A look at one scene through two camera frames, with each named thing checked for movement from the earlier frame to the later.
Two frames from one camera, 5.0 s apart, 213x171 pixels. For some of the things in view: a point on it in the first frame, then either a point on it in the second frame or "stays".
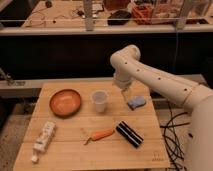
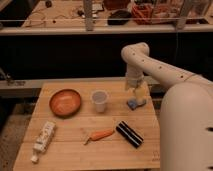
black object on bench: x=119 y=17 stays
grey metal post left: x=88 y=5 stays
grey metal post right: x=180 y=22 stays
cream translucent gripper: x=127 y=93 to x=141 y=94
